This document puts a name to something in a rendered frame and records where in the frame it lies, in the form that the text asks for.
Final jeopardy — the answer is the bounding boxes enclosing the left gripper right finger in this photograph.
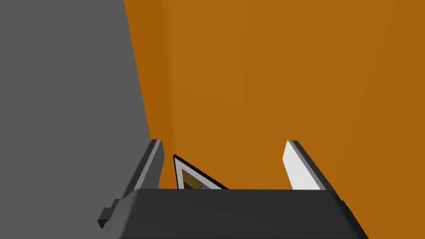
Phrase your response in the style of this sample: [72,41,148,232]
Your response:
[282,140,339,200]

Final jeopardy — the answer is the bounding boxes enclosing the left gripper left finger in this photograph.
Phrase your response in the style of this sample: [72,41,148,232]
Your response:
[121,139,165,201]

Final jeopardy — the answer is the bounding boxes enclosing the framed wall picture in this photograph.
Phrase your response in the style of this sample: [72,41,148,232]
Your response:
[173,154,230,190]

